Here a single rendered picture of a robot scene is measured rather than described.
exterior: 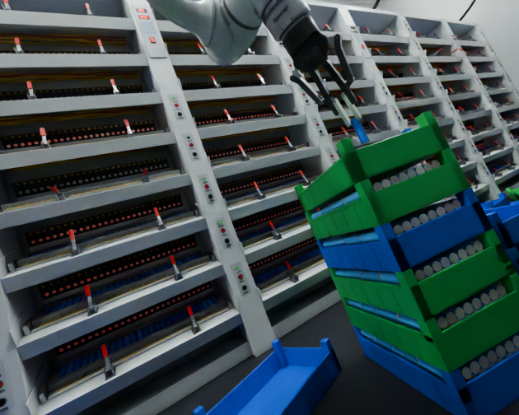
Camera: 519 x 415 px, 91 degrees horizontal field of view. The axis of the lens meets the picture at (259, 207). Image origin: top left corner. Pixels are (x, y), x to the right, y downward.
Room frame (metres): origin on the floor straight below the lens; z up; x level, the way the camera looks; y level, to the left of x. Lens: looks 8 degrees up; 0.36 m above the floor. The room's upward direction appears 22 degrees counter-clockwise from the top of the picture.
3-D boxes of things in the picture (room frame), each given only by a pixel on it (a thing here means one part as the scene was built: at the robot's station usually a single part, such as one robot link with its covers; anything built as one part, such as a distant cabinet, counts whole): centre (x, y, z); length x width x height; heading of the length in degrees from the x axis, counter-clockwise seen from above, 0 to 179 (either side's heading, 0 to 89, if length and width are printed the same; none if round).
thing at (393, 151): (0.59, -0.24, 0.44); 0.30 x 0.20 x 0.08; 12
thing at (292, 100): (1.40, -0.41, 0.87); 0.20 x 0.09 x 1.74; 27
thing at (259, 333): (1.08, 0.21, 0.87); 0.20 x 0.09 x 1.74; 27
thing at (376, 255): (0.59, -0.24, 0.28); 0.30 x 0.20 x 0.08; 12
